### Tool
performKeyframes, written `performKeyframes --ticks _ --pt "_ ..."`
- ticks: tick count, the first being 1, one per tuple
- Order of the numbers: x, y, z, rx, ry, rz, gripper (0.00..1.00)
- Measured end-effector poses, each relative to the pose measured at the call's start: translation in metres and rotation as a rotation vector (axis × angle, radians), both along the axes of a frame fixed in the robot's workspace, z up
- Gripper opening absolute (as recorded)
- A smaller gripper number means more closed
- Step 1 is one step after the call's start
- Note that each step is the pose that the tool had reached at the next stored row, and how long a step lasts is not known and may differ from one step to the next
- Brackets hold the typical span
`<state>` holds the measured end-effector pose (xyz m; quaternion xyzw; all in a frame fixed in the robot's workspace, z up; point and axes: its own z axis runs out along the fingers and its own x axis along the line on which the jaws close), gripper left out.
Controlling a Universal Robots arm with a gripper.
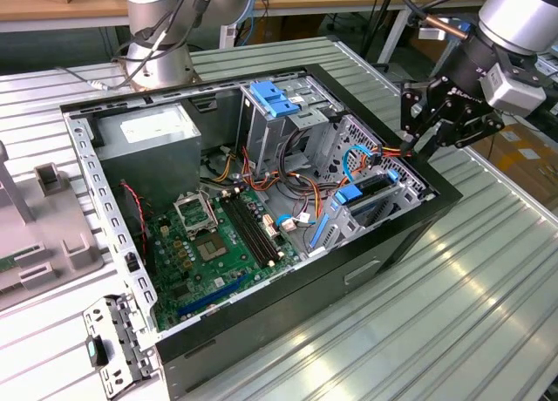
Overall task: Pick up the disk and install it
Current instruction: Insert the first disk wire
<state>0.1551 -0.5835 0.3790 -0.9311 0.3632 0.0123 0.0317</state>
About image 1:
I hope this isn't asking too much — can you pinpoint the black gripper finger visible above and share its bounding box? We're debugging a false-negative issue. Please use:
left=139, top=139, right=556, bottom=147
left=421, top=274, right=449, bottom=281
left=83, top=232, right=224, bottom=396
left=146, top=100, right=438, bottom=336
left=399, top=79, right=442, bottom=153
left=412, top=105, right=507, bottom=154

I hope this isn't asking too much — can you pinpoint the blue SATA wire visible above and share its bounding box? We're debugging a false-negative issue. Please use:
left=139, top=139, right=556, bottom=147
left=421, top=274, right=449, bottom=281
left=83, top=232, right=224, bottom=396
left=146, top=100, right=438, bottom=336
left=342, top=144, right=384, bottom=187

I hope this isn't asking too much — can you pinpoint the hard disk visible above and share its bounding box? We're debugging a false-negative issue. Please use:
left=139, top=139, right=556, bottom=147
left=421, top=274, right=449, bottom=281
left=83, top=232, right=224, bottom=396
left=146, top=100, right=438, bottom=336
left=308, top=168, right=401, bottom=250

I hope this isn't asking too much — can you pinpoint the red orange power wire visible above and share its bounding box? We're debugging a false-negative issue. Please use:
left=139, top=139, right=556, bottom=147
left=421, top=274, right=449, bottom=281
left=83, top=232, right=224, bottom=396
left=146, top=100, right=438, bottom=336
left=242, top=143, right=415, bottom=221

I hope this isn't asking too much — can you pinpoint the metal disk bay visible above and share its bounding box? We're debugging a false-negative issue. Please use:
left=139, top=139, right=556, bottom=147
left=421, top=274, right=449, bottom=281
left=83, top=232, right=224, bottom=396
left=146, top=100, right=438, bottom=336
left=303, top=112, right=439, bottom=259

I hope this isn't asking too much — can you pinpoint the brown cardboard box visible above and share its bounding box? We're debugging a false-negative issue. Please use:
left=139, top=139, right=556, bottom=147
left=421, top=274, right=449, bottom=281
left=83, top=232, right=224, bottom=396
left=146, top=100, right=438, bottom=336
left=470, top=121, right=558, bottom=206

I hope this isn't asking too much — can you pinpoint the blue drive cage latch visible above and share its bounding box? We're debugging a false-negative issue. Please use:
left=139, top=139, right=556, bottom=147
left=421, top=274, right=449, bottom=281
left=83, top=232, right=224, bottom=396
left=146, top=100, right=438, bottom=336
left=250, top=81, right=301, bottom=119

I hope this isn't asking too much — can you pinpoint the metal drive cage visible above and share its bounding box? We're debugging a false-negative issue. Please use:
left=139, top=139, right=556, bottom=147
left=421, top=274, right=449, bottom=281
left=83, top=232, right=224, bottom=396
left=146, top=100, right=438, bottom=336
left=238, top=76, right=345, bottom=178

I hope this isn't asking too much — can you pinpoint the blue white board connector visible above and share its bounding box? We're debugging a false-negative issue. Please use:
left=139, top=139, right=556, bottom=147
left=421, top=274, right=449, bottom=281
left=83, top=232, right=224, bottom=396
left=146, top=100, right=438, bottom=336
left=276, top=212, right=316, bottom=233

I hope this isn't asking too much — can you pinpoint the black RAM slot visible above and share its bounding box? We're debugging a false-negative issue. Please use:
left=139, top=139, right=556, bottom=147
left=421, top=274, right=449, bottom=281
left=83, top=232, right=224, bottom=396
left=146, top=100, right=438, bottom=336
left=220, top=194, right=276, bottom=269
left=233, top=190, right=283, bottom=262

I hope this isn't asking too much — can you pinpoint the black open PC case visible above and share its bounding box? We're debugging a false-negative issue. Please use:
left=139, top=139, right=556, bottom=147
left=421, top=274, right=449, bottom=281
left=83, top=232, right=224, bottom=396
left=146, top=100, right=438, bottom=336
left=59, top=63, right=464, bottom=400

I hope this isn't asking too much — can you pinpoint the metal socket cover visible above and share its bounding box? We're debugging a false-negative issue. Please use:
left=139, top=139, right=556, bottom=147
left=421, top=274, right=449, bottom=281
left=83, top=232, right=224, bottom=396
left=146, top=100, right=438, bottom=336
left=173, top=190, right=219, bottom=239

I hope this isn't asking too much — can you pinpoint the CPU socket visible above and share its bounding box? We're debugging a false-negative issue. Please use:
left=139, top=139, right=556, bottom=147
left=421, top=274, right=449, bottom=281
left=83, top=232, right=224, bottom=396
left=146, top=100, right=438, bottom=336
left=191, top=230, right=232, bottom=262

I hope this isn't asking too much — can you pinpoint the grey power supply unit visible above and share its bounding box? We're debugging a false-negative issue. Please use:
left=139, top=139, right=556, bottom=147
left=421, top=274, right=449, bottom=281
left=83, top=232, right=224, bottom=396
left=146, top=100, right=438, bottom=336
left=93, top=102, right=204, bottom=201

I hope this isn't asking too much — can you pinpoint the green motherboard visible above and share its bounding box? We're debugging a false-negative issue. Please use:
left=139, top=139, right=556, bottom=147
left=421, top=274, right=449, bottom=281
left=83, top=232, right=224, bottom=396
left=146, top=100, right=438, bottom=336
left=143, top=187, right=302, bottom=332

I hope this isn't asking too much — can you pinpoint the blue expansion slot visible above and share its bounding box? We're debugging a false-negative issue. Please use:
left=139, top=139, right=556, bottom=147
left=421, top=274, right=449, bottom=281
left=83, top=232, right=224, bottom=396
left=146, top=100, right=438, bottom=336
left=176, top=273, right=249, bottom=319

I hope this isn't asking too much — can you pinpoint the black case fan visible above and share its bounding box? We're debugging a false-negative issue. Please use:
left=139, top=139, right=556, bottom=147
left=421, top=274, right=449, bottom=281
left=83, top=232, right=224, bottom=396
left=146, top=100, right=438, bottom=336
left=118, top=180, right=152, bottom=262

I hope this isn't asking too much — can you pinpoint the wooden desk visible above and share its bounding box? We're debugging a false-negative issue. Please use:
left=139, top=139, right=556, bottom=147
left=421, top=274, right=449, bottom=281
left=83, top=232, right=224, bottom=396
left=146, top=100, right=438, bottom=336
left=0, top=0, right=485, bottom=34

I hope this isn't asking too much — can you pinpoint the black teal latch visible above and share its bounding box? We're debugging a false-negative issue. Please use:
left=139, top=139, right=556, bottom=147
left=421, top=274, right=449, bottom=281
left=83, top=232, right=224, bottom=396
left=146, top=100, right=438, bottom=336
left=85, top=335, right=110, bottom=367

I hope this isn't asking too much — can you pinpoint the green RAM stick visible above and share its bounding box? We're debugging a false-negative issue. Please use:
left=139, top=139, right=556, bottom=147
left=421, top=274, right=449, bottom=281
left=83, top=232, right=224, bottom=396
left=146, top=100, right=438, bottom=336
left=0, top=252, right=25, bottom=275

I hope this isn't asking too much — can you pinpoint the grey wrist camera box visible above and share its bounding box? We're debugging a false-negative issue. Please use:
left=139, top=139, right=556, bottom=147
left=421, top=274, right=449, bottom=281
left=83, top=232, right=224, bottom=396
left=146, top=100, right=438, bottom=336
left=478, top=63, right=548, bottom=114

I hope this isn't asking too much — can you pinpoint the black cable brown tip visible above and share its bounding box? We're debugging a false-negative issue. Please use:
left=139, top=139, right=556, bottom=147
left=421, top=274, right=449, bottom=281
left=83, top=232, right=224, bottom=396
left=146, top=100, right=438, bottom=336
left=390, top=0, right=472, bottom=39

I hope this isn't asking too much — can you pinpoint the black cable bundle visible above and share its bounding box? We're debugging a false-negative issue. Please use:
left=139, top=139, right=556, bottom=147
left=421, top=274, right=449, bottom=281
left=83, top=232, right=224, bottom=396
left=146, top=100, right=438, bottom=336
left=278, top=128, right=315, bottom=180

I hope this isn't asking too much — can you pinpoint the yellow black wire bundle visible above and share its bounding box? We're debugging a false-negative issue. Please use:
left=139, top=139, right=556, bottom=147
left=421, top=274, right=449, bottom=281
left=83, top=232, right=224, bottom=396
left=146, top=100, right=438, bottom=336
left=204, top=146, right=239, bottom=184

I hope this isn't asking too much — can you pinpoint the red black twisted wire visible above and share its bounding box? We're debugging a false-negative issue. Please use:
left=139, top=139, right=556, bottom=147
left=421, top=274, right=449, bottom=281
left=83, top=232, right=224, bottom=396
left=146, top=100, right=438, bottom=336
left=119, top=180, right=152, bottom=210

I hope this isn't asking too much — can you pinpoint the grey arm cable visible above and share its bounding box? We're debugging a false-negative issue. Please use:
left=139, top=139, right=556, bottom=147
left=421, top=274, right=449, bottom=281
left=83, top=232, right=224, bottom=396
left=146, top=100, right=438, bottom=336
left=56, top=0, right=214, bottom=92

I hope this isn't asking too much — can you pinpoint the hinged metal slot bracket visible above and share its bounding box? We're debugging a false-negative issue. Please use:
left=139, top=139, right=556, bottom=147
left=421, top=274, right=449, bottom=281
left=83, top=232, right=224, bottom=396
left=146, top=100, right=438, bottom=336
left=82, top=294, right=160, bottom=398

